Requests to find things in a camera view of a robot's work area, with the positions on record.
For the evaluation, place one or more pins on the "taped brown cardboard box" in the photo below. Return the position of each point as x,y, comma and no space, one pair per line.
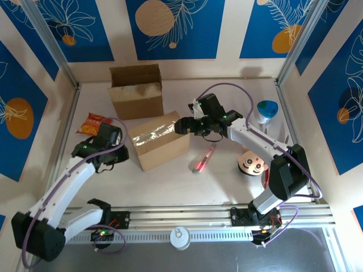
158,153
136,105

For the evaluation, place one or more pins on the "pink utility knife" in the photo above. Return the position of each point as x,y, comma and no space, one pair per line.
202,160

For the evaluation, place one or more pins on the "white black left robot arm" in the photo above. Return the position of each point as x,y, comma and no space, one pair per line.
65,184

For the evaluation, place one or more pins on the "orange snack bag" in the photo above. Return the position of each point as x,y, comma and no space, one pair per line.
88,126

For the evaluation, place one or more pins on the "small grey metal tool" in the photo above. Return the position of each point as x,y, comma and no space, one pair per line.
266,131
286,140

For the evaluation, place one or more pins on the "blue white plastic cup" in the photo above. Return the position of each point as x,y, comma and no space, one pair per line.
266,110

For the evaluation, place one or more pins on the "black left base controller board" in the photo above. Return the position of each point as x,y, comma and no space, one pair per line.
102,233

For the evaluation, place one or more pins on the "black base controller board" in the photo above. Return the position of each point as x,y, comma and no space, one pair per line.
263,232
102,233

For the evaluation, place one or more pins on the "silver tin can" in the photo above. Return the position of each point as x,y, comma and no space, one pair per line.
180,236

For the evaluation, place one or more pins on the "black right base controller board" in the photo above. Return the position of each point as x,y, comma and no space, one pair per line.
263,232

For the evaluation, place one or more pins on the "aluminium table side rail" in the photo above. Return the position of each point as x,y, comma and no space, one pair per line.
285,102
74,96

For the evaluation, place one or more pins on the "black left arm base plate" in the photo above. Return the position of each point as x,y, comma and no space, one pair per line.
122,219

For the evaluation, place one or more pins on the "blue floral wall poster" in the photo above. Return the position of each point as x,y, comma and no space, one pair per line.
255,34
329,34
28,42
85,42
17,141
198,42
326,127

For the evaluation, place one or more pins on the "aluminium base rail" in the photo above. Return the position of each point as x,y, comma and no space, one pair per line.
184,215

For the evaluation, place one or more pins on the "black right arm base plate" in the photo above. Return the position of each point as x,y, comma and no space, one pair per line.
238,218

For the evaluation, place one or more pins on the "aluminium frame post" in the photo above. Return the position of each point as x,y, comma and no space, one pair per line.
306,45
51,42

